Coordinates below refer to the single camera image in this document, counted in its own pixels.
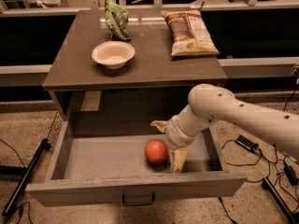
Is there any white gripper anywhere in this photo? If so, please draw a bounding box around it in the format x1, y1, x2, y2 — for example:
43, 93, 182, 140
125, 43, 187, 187
150, 115, 197, 174

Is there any red apple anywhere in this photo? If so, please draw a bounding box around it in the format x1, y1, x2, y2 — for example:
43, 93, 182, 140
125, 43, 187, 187
144, 140, 168, 164

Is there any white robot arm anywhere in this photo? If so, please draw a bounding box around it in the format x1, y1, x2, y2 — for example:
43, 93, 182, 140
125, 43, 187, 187
151, 84, 299, 173

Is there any open grey drawer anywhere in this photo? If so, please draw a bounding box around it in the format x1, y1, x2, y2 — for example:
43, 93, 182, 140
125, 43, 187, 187
26, 120, 246, 206

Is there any grey cabinet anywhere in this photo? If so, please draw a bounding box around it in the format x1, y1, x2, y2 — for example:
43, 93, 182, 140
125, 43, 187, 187
43, 10, 226, 137

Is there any black power adapter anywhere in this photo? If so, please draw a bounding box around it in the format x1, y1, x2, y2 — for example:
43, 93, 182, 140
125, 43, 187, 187
235, 135, 259, 152
283, 165, 298, 186

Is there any white paper bowl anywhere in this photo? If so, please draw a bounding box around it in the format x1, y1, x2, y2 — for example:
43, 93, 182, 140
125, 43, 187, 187
92, 41, 135, 69

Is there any black bar right floor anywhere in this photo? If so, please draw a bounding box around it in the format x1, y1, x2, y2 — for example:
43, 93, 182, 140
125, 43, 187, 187
262, 177, 299, 224

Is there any black bar floor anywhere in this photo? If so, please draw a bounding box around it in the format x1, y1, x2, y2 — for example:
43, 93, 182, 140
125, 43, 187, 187
262, 177, 299, 224
2, 138, 50, 217

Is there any brown chip bag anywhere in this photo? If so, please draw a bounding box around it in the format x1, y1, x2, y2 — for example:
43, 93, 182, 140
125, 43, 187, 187
161, 10, 219, 56

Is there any black bar left floor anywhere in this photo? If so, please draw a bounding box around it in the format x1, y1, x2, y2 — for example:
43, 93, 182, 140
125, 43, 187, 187
2, 138, 50, 217

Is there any green chip bag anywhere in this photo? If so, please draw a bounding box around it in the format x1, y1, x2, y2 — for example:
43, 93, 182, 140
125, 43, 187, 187
105, 0, 131, 41

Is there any black drawer handle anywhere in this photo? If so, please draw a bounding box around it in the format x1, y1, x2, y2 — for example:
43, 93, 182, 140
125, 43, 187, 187
121, 192, 156, 206

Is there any black cable on floor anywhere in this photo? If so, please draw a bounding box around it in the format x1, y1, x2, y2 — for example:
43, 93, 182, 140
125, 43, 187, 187
221, 138, 273, 184

